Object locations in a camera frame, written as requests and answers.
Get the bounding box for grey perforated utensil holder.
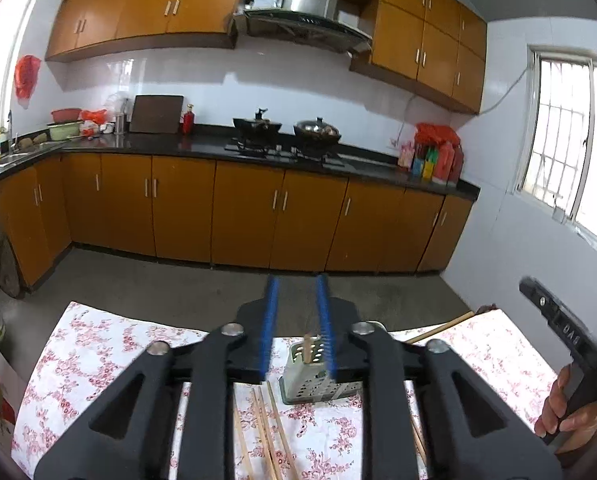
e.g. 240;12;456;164
278;335;364;405

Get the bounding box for colourful seasoning packets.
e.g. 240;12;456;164
413;145;447;181

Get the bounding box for small red plastic bag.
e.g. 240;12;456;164
81;109;107;137

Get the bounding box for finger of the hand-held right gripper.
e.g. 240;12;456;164
520;276;597;362

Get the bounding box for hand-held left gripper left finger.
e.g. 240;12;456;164
33;276;282;480

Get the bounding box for person's right hand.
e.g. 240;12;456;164
533;362;597;438

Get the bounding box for orange wooden corner upper cabinets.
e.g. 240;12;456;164
351;0;488;115

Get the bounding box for orange wooden lower cabinets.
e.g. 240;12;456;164
0;152;474;293

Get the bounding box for round wooden chopping block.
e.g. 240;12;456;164
0;220;23;298

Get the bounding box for brown kitchen cabinets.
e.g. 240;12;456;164
0;122;481;198

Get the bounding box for white wall cable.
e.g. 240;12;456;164
397;62;535;142

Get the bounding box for dark brown cutting board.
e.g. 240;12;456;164
129;95;184;134

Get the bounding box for bright side window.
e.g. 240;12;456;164
0;0;45;131

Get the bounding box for black wok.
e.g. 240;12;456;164
232;107;282;148

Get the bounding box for hanging red plastic bag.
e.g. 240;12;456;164
15;55;42;110

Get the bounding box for red floral tablecloth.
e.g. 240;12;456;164
11;301;569;480

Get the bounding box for barred window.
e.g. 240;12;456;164
516;45;597;261

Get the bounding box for large red bags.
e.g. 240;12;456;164
415;122;464;183

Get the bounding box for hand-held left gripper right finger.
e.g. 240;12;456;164
316;274;564;480

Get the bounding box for black gas stove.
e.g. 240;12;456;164
224;139;345;168

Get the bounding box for wok with glass lid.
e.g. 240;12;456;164
293;116;343;157

